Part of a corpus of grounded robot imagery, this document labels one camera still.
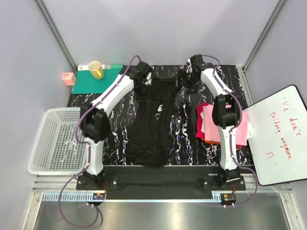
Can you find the magenta folded t-shirt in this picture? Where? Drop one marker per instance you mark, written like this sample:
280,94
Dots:
206,129

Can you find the teal book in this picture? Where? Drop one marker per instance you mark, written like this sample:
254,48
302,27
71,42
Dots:
87,84

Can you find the black marbled table mat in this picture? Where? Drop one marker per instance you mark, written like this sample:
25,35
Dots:
183,146

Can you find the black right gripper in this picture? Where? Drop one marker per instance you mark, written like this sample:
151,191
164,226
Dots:
191,89

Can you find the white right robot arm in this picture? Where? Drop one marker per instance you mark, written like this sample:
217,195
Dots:
226,115

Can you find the white dry-erase board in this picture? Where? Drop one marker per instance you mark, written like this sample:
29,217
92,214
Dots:
279,137

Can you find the white slotted cable duct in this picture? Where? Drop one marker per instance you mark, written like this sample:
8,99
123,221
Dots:
77,196

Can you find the black printed t-shirt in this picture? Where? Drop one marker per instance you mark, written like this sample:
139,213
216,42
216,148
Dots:
148,138

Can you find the white plastic laundry basket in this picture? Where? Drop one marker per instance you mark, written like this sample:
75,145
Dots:
56,151

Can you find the orange folded t-shirt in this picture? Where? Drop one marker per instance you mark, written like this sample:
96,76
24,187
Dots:
211,142

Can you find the yellow paper cup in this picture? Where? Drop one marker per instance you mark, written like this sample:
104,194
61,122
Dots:
96,70

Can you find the light pink folded t-shirt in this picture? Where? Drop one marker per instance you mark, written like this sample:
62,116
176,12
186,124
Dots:
243,132

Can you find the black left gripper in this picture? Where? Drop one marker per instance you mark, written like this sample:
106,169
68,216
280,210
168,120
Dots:
146,97

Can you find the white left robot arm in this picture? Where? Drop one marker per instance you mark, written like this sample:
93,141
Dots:
94,122

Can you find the pink cube block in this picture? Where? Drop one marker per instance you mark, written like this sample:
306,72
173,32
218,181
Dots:
68,78

